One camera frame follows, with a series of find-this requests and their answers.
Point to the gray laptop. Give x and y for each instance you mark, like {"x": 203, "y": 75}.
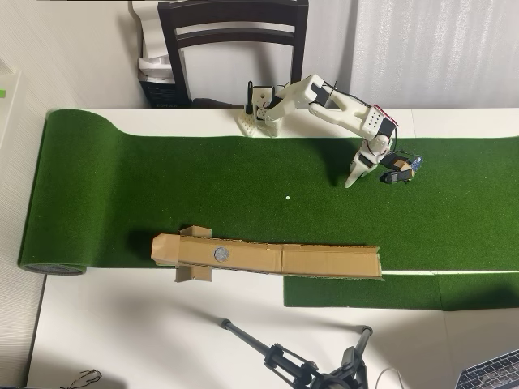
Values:
{"x": 490, "y": 373}

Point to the white curtain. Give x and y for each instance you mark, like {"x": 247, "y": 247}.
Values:
{"x": 438, "y": 52}

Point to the long green turf mat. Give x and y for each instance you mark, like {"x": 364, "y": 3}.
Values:
{"x": 162, "y": 182}

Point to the dark printed box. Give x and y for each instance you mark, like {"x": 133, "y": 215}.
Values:
{"x": 162, "y": 95}

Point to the white foam packing block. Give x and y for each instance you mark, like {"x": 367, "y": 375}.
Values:
{"x": 152, "y": 36}

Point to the black tripod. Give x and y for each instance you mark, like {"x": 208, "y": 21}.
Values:
{"x": 284, "y": 360}

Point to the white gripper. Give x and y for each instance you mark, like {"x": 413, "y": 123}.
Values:
{"x": 354, "y": 174}

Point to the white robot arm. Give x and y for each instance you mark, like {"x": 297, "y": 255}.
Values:
{"x": 353, "y": 115}

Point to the dark brown wooden chair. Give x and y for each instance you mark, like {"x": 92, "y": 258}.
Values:
{"x": 231, "y": 12}

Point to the cardboard ramp support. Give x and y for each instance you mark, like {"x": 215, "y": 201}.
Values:
{"x": 194, "y": 233}

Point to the long cardboard ramp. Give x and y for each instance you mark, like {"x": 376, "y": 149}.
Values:
{"x": 324, "y": 261}

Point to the cardboard mounted wrist camera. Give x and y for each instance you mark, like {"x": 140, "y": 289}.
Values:
{"x": 402, "y": 164}

